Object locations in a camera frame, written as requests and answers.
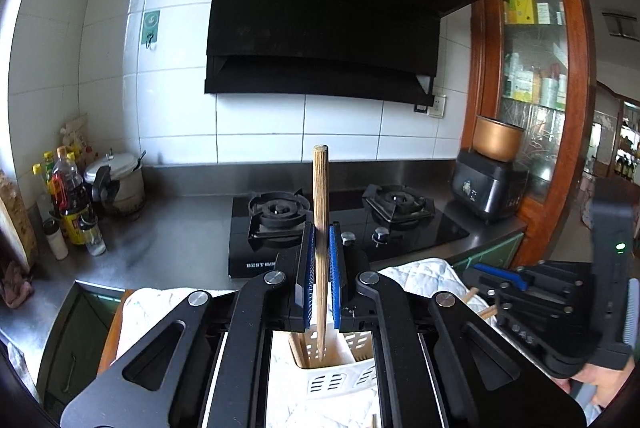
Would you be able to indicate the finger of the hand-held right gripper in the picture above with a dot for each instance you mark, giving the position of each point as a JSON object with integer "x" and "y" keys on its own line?
{"x": 535, "y": 318}
{"x": 500, "y": 275}

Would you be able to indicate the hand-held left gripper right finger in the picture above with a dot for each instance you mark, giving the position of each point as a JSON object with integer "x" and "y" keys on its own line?
{"x": 335, "y": 278}

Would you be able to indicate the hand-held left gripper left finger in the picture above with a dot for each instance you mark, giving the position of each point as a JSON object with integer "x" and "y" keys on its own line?
{"x": 310, "y": 278}

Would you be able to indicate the long bamboo chopstick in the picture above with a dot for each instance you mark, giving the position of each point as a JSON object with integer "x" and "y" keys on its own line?
{"x": 320, "y": 188}

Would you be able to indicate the white plastic utensil holder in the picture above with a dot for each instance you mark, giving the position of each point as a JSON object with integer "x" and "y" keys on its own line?
{"x": 330, "y": 380}

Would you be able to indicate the person's right hand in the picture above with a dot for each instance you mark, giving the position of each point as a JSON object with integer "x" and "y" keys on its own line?
{"x": 602, "y": 385}

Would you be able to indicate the green cabinet door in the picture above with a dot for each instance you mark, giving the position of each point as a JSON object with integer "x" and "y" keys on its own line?
{"x": 492, "y": 253}
{"x": 75, "y": 338}

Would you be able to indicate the black rice cooker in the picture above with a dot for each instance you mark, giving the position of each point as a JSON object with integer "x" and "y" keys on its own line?
{"x": 487, "y": 188}

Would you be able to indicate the black gas stove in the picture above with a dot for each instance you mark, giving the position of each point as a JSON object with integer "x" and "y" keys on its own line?
{"x": 410, "y": 228}

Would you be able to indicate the copper inner pot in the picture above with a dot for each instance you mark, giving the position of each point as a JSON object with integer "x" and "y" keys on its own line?
{"x": 497, "y": 140}

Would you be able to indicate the white quilted blanket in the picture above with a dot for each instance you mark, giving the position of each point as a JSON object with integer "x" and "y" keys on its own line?
{"x": 150, "y": 313}

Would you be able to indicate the green and white box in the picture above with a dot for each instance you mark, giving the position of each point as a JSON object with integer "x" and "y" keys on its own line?
{"x": 523, "y": 86}

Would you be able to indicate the wooden glass door cabinet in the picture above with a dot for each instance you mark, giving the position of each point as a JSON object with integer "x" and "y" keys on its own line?
{"x": 535, "y": 82}

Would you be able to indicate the white pot with lid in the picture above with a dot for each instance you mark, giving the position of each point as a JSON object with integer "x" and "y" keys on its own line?
{"x": 120, "y": 185}

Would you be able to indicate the small glass shaker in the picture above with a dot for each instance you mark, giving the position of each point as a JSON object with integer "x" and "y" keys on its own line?
{"x": 93, "y": 238}

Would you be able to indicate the dark soy sauce bottle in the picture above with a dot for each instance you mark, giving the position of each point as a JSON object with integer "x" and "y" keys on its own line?
{"x": 70, "y": 203}

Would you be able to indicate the small white seasoning bottle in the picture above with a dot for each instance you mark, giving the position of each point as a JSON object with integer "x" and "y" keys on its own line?
{"x": 56, "y": 243}

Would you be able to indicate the yellow box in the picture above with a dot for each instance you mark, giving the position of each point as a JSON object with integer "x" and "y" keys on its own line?
{"x": 521, "y": 7}

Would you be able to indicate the black range hood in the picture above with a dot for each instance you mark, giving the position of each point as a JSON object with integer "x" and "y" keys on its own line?
{"x": 320, "y": 7}

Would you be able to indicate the yellow capped bottle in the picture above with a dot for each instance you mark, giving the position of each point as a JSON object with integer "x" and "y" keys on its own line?
{"x": 41, "y": 188}

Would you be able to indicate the pinkish cloth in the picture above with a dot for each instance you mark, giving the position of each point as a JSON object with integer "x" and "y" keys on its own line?
{"x": 15, "y": 285}

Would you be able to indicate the white wall socket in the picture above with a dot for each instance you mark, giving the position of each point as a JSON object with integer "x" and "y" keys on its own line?
{"x": 436, "y": 105}

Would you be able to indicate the green wall hook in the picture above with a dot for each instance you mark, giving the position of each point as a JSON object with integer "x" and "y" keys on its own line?
{"x": 151, "y": 25}

